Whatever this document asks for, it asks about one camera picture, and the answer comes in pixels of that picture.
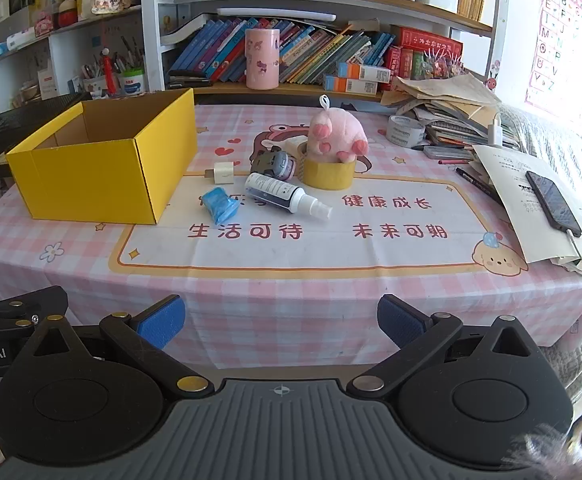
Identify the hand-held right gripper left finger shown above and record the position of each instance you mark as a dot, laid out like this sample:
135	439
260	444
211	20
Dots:
163	317

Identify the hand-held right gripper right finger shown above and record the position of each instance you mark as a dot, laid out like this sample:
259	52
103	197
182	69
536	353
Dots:
401	317

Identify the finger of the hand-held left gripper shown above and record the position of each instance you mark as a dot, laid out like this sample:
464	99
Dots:
26	305

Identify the blue packet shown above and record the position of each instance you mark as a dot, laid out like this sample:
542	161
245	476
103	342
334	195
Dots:
218	205

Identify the yellow cardboard box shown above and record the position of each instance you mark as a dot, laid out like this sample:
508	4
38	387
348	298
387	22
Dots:
96	180

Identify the white staple box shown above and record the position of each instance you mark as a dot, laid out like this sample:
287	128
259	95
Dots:
222	173

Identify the white spray bottle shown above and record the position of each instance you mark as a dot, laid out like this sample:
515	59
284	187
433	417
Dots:
271	190

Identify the purple toy car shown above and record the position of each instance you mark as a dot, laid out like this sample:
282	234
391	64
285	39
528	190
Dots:
271	165

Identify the pink plush toy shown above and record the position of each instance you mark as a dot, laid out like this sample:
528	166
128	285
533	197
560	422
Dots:
336	127

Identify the black keyboard piano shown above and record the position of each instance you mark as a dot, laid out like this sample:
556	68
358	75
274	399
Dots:
1	130

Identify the black marker pen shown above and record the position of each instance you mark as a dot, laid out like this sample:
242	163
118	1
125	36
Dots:
471	177

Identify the yellow tape roll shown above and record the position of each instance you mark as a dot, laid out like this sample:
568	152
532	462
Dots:
326	175

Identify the red pen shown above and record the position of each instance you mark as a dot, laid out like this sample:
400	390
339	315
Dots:
453	161

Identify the white paper sheet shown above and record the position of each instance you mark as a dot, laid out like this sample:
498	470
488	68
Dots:
511	195

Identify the clear pencil case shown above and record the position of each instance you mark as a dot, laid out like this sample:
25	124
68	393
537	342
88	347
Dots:
446	151

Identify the clear printed tape roll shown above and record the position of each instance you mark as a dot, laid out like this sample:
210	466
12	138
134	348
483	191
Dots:
405	135

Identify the black smartphone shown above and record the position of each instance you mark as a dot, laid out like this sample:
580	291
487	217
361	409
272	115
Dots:
553	200

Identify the white charger plug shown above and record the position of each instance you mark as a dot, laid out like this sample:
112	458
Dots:
495	132

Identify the fuzzy pompom with silver bead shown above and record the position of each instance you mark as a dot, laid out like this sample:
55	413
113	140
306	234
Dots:
571	445

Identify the pile of books and papers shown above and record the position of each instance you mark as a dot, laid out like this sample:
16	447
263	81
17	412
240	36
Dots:
451	95

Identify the white labelled jar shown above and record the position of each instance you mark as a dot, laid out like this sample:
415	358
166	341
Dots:
132	85

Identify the black stapler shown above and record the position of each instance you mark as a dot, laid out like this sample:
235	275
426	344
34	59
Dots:
188	82

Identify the red tassel pendant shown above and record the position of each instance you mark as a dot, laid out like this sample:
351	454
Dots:
108	70

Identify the green book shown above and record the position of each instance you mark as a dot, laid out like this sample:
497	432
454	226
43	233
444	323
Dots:
418	65

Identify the thin red book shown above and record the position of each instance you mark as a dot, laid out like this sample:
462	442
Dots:
407	64

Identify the thick red book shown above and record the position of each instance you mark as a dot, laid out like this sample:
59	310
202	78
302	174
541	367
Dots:
394	62

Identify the colourful trinket packet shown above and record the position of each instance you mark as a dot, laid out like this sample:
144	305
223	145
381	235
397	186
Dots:
443	66

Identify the pink sticker cylinder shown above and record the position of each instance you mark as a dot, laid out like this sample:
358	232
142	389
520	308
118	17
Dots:
262	60

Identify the row of colourful books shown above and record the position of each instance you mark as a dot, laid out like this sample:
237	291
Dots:
311	55

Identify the large red book box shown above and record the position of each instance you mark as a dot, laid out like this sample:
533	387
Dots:
426	40

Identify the red round doll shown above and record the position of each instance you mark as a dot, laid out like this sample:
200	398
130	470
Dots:
68	12

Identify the pink alphabet poster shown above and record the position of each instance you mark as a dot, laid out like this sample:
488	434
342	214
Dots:
561	45

